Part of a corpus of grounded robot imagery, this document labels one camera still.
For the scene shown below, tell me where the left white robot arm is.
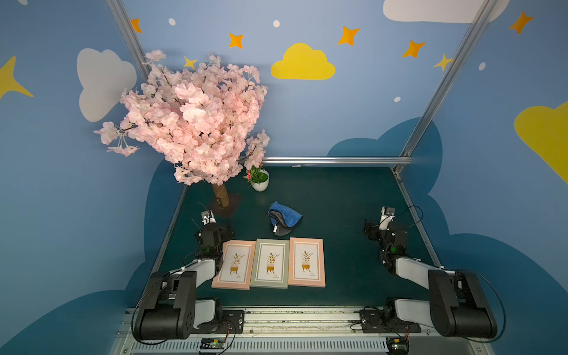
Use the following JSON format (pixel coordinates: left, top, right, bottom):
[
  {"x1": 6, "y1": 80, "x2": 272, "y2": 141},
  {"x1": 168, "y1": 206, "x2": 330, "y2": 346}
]
[{"x1": 131, "y1": 222, "x2": 234, "y2": 346}]

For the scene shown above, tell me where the pink picture frame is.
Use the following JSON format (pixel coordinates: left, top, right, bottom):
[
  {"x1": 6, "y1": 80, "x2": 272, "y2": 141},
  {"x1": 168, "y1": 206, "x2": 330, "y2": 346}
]
[
  {"x1": 288, "y1": 238, "x2": 325, "y2": 288},
  {"x1": 212, "y1": 241, "x2": 256, "y2": 291}
]

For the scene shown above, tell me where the pink blossom artificial tree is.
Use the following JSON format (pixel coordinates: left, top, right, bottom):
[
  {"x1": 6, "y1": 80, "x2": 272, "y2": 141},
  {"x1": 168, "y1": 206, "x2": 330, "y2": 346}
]
[{"x1": 96, "y1": 50, "x2": 270, "y2": 209}]

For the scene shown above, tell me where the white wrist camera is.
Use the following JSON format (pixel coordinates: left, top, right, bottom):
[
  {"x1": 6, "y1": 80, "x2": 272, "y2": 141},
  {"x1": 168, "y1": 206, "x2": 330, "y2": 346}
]
[
  {"x1": 379, "y1": 206, "x2": 396, "y2": 231},
  {"x1": 201, "y1": 209, "x2": 217, "y2": 225}
]

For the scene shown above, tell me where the grey-green picture frame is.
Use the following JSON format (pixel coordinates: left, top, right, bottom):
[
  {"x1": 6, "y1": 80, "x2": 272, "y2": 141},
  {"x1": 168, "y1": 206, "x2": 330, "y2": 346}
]
[{"x1": 250, "y1": 239, "x2": 289, "y2": 289}]

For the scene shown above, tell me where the white pot with plant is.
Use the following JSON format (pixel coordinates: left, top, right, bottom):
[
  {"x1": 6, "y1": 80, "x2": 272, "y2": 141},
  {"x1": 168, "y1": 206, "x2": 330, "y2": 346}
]
[{"x1": 244, "y1": 164, "x2": 269, "y2": 192}]

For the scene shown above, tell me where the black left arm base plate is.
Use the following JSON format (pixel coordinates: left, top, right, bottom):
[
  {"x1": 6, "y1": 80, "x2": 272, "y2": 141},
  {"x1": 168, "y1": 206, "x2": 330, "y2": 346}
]
[{"x1": 193, "y1": 309, "x2": 245, "y2": 334}]

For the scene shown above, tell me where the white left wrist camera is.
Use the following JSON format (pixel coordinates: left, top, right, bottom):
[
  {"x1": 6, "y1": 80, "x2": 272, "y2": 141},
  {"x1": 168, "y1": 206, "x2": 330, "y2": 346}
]
[{"x1": 201, "y1": 209, "x2": 217, "y2": 225}]

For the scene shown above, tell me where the blue black-edged cloth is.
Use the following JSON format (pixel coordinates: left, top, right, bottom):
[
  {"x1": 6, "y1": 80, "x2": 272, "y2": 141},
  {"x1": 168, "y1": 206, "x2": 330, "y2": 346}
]
[{"x1": 269, "y1": 201, "x2": 303, "y2": 237}]

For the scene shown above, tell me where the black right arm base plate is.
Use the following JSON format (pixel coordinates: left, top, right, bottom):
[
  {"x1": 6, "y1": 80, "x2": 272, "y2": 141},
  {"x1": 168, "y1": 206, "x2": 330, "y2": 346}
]
[{"x1": 359, "y1": 308, "x2": 422, "y2": 336}]

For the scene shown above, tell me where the aluminium mounting rail front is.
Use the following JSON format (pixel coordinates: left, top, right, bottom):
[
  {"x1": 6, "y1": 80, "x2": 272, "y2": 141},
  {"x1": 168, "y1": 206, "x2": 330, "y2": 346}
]
[{"x1": 110, "y1": 306, "x2": 493, "y2": 354}]

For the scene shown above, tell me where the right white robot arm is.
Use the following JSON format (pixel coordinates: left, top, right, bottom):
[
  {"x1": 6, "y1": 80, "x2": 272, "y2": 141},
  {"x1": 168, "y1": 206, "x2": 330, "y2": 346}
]
[{"x1": 363, "y1": 216, "x2": 504, "y2": 342}]

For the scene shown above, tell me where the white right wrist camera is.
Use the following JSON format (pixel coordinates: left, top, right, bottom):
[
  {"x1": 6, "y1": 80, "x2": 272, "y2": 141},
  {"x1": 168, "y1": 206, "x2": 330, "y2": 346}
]
[{"x1": 379, "y1": 206, "x2": 396, "y2": 231}]

